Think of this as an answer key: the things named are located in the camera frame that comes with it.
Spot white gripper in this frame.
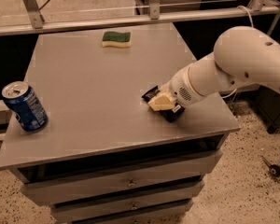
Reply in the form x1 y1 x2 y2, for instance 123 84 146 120
148 66 203 111

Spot black rxbar chocolate wrapper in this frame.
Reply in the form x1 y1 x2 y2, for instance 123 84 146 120
141 86 185 122

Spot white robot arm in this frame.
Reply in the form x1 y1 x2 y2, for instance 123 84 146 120
148 26 280 111

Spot green yellow sponge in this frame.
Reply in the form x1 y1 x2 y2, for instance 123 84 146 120
102 31 132 48

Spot grey drawer cabinet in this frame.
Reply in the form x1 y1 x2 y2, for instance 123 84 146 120
0 24 239 224

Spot dark rolling cabinet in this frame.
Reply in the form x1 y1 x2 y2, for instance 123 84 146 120
255 86 280 133

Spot black caster wheel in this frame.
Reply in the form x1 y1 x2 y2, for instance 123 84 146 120
262 156 280 177

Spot blue soda can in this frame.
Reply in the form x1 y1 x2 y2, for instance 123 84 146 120
2 81 49 133

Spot white cable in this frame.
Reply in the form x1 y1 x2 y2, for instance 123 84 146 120
221 5 256 100

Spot metal railing frame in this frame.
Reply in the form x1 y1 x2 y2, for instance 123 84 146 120
0 0 280 35

